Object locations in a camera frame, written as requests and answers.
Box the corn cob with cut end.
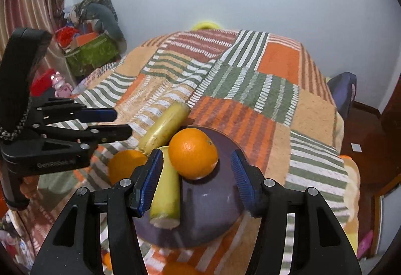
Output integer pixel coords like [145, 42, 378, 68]
[150, 146, 181, 230]

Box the large orange with sticker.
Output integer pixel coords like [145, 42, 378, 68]
[169, 127, 219, 180]

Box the small mandarin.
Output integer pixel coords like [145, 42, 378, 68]
[102, 252, 112, 271]

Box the pink toy figure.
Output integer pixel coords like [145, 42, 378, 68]
[51, 71, 73, 98]

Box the purple ceramic plate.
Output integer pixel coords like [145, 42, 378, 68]
[133, 126, 244, 248]

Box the green storage box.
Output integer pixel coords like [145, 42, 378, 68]
[65, 34, 119, 78]

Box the grey plush toy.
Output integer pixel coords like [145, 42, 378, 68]
[81, 3, 124, 42]

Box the white paper on floor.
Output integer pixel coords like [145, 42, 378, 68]
[351, 143, 362, 153]

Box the patchwork striped bed blanket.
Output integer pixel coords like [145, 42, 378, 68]
[18, 28, 361, 275]

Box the camouflage pillow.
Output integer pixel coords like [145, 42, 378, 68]
[74, 0, 118, 23]

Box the striped red curtain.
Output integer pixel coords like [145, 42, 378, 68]
[0, 0, 75, 91]

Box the purple backpack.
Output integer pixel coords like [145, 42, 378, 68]
[327, 71, 357, 120]

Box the yellow ring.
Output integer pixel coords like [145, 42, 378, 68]
[190, 21, 224, 32]

